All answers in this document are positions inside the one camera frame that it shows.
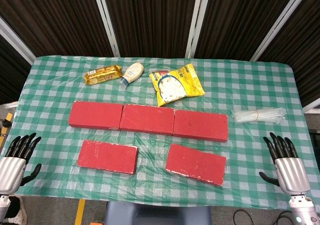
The bundle of clear plastic sticks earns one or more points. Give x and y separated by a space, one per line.
257 115

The red rectangular brick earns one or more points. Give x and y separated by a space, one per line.
95 115
147 120
200 125

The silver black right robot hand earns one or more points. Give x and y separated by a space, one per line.
292 175

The black knob on stand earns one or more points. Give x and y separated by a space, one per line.
4 123

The red brick with scuffed edges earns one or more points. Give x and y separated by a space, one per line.
107 156
196 163

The white partition frame post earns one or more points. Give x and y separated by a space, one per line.
280 25
197 22
15 41
312 106
105 17

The cream squeeze bottle blue cap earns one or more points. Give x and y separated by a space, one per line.
132 72

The gold biscuit packet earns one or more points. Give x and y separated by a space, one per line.
102 75

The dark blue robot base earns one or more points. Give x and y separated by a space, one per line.
157 215

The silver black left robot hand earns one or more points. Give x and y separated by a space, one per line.
12 175

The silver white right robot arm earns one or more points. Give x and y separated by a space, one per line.
302 212

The green white checked tablecloth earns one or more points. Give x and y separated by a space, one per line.
250 85

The white perforated shoe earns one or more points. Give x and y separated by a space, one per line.
21 213

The yellow snack bag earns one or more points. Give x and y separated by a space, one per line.
177 85

